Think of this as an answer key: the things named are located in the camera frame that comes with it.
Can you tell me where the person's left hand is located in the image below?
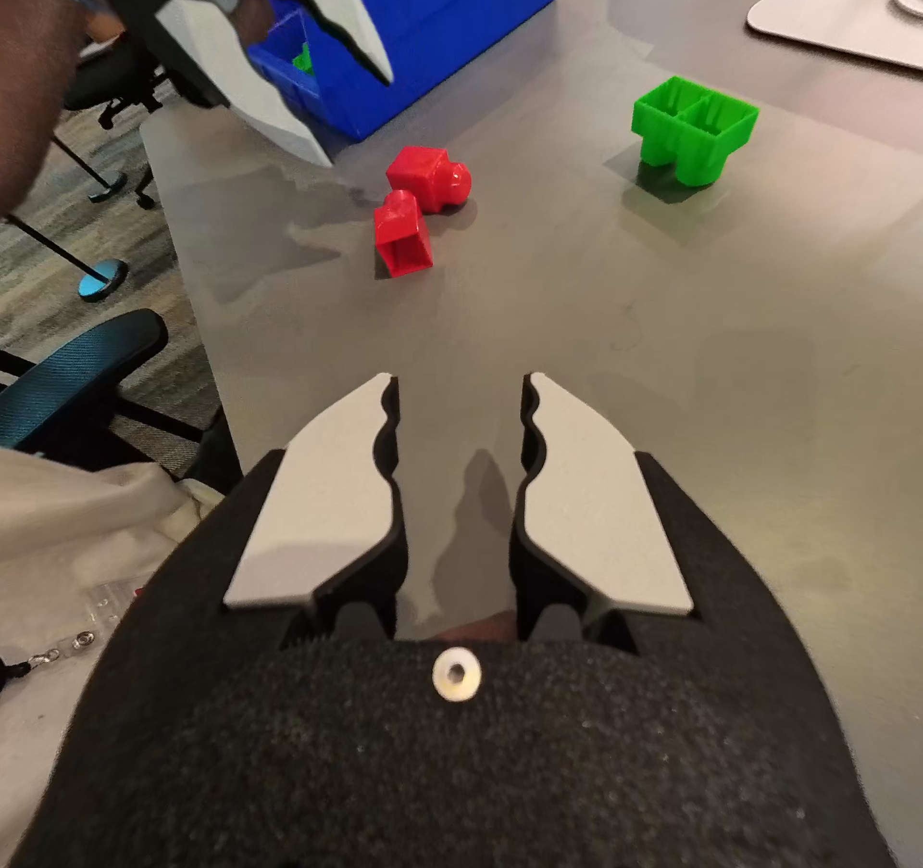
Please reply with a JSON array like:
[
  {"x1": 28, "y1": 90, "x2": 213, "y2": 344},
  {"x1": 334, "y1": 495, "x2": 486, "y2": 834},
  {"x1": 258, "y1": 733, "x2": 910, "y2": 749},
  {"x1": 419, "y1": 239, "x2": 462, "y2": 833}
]
[{"x1": 231, "y1": 0, "x2": 276, "y2": 47}]

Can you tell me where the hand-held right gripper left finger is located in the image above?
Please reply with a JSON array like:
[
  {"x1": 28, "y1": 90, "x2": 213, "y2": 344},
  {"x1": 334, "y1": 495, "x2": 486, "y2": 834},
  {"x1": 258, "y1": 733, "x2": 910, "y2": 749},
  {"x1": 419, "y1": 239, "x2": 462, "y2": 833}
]
[{"x1": 222, "y1": 372, "x2": 410, "y2": 642}]

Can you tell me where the black lanyard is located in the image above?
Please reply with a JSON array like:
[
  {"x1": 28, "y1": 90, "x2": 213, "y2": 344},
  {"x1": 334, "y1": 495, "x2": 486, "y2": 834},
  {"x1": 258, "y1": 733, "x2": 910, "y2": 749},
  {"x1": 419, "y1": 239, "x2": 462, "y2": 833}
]
[{"x1": 0, "y1": 630, "x2": 98, "y2": 689}]

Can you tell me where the red single-stud toy block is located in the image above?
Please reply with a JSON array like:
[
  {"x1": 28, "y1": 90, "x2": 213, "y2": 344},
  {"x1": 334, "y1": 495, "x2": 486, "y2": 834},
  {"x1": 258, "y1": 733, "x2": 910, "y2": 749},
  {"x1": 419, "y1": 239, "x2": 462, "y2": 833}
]
[
  {"x1": 374, "y1": 190, "x2": 434, "y2": 279},
  {"x1": 386, "y1": 147, "x2": 473, "y2": 214}
]

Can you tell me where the pile of toy blocks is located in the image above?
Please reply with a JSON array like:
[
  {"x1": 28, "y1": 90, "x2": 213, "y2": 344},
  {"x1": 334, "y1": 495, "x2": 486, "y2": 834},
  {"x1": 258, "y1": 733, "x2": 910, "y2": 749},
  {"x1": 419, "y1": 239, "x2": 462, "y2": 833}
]
[{"x1": 290, "y1": 0, "x2": 396, "y2": 77}]

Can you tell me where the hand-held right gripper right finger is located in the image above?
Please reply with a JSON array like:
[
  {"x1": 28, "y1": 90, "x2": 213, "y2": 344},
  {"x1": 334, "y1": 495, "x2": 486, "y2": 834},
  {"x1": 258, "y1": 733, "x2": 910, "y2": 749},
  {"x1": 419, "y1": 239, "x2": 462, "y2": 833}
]
[{"x1": 509, "y1": 372, "x2": 695, "y2": 642}]

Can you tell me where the person's left forearm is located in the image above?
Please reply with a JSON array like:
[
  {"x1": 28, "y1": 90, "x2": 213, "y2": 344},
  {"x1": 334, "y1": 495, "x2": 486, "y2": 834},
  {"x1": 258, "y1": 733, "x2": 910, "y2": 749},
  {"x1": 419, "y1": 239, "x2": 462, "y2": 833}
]
[{"x1": 0, "y1": 0, "x2": 80, "y2": 216}]

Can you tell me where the green two-stud toy block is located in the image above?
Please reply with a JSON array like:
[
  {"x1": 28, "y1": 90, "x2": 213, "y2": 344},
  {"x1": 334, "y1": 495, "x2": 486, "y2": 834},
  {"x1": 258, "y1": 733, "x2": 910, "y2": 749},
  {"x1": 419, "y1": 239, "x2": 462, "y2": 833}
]
[{"x1": 632, "y1": 76, "x2": 760, "y2": 187}]

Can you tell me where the black floor stand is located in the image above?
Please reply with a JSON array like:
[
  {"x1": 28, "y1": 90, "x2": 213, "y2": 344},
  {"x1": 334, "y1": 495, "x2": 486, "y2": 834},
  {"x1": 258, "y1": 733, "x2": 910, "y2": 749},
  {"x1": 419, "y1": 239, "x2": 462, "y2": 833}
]
[
  {"x1": 3, "y1": 215, "x2": 131, "y2": 301},
  {"x1": 50, "y1": 132, "x2": 129, "y2": 204}
]

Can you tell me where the black office chair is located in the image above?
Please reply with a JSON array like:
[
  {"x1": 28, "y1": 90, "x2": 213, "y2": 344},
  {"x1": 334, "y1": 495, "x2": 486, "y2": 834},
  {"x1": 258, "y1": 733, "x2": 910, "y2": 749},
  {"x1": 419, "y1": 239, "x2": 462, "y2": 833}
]
[{"x1": 65, "y1": 35, "x2": 170, "y2": 209}]

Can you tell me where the blue plastic bin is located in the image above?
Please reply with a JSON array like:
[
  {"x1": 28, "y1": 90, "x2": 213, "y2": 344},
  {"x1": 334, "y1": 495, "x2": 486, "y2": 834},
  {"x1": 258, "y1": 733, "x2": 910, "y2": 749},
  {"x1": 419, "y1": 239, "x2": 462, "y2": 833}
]
[{"x1": 249, "y1": 0, "x2": 562, "y2": 142}]

